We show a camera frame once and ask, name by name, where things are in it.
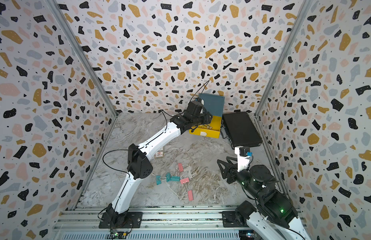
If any yellow drawer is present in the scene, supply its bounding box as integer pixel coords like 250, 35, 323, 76
189, 116, 222, 139

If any teal binder clip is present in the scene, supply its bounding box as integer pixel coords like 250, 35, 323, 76
170, 176, 180, 182
165, 173, 171, 182
155, 176, 166, 185

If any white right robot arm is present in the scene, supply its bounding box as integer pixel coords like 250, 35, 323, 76
217, 146, 310, 240

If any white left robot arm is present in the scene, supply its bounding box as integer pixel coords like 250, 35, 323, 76
111, 110, 213, 215

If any teal drawer cabinet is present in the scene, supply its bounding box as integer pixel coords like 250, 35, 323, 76
199, 93, 225, 117

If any pink binder clip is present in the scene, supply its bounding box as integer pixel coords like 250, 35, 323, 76
180, 190, 194, 201
177, 163, 189, 172
179, 178, 190, 184

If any black flat case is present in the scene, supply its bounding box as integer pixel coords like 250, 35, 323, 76
222, 112, 263, 150

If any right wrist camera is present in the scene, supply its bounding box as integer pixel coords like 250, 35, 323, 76
239, 147, 253, 157

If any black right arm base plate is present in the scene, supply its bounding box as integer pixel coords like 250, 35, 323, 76
222, 211, 248, 228

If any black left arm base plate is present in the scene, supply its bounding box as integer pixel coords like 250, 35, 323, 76
98, 204, 143, 229

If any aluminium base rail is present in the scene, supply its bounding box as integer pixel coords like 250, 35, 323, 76
52, 206, 262, 240

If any aluminium corner post right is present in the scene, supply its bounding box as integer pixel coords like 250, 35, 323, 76
254, 0, 313, 118

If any aluminium corner post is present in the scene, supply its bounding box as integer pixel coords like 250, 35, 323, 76
254, 0, 313, 118
45, 0, 118, 117

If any aluminium corner post left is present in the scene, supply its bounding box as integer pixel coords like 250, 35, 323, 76
45, 0, 118, 117

